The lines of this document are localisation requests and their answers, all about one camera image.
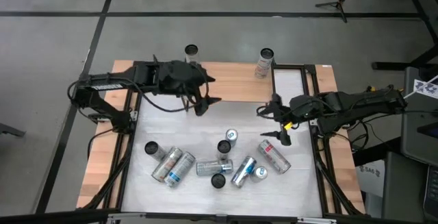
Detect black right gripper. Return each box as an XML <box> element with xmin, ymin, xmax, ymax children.
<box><xmin>259</xmin><ymin>92</ymin><xmax>322</xmax><ymax>147</ymax></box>

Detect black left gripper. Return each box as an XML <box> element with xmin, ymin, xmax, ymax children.
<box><xmin>159</xmin><ymin>59</ymin><xmax>222</xmax><ymax>116</ymax></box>

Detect Celsius can red print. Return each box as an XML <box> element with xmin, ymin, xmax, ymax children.
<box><xmin>216</xmin><ymin>139</ymin><xmax>232</xmax><ymax>162</ymax></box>
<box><xmin>254</xmin><ymin>47</ymin><xmax>275</xmax><ymax>80</ymax></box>
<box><xmin>257</xmin><ymin>139</ymin><xmax>292</xmax><ymax>175</ymax></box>

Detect Celsius can orange print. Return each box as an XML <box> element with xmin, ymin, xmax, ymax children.
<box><xmin>151</xmin><ymin>147</ymin><xmax>184</xmax><ymax>184</ymax></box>
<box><xmin>144</xmin><ymin>140</ymin><xmax>168</xmax><ymax>162</ymax></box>
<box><xmin>183</xmin><ymin>43</ymin><xmax>201</xmax><ymax>64</ymax></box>

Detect wooden shelf black legs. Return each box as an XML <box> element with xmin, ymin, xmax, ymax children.
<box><xmin>184</xmin><ymin>62</ymin><xmax>276</xmax><ymax>115</ymax></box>

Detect small silver can blue text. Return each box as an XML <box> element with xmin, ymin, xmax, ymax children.
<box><xmin>249</xmin><ymin>165</ymin><xmax>269</xmax><ymax>184</ymax></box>

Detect tall silver blue can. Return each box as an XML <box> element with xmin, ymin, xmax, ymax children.
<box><xmin>230</xmin><ymin>155</ymin><xmax>258</xmax><ymax>189</ymax></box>

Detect white labelled box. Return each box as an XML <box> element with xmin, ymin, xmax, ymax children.
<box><xmin>355</xmin><ymin>158</ymin><xmax>386</xmax><ymax>197</ymax></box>

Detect white table cover sheet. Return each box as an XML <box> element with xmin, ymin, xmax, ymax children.
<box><xmin>120</xmin><ymin>66</ymin><xmax>324</xmax><ymax>218</ymax></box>

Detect black tripod stand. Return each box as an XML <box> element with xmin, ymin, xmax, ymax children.
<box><xmin>314</xmin><ymin>0</ymin><xmax>357</xmax><ymax>24</ymax></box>

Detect grey equipment cabinet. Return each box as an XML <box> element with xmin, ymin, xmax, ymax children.
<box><xmin>400</xmin><ymin>66</ymin><xmax>438</xmax><ymax>166</ymax></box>

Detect dark grey box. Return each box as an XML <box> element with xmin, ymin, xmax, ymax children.
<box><xmin>381</xmin><ymin>150</ymin><xmax>428</xmax><ymax>224</ymax></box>

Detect white tag blue print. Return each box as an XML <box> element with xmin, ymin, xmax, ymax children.
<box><xmin>413</xmin><ymin>76</ymin><xmax>438</xmax><ymax>101</ymax></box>

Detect black screen device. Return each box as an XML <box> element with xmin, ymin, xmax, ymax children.
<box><xmin>417</xmin><ymin>121</ymin><xmax>438</xmax><ymax>139</ymax></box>

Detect black keypad device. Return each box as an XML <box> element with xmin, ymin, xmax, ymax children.
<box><xmin>423</xmin><ymin>164</ymin><xmax>438</xmax><ymax>220</ymax></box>

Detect grey furniture foot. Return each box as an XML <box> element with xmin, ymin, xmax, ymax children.
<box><xmin>0</xmin><ymin>122</ymin><xmax>27</xmax><ymax>138</ymax></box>

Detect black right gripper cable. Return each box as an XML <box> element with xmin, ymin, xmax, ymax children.
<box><xmin>256</xmin><ymin>102</ymin><xmax>285</xmax><ymax>119</ymax></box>

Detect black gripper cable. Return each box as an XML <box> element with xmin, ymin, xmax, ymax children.
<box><xmin>131</xmin><ymin>79</ymin><xmax>211</xmax><ymax>114</ymax></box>
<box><xmin>256</xmin><ymin>102</ymin><xmax>285</xmax><ymax>119</ymax></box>

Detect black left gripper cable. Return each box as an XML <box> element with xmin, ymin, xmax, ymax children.
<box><xmin>131</xmin><ymin>79</ymin><xmax>211</xmax><ymax>114</ymax></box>

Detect black aluminium table frame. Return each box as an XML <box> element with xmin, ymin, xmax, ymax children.
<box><xmin>75</xmin><ymin>54</ymin><xmax>366</xmax><ymax>223</ymax></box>

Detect black desk leg frame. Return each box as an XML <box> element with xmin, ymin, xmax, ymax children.
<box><xmin>344</xmin><ymin>0</ymin><xmax>438</xmax><ymax>71</ymax></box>

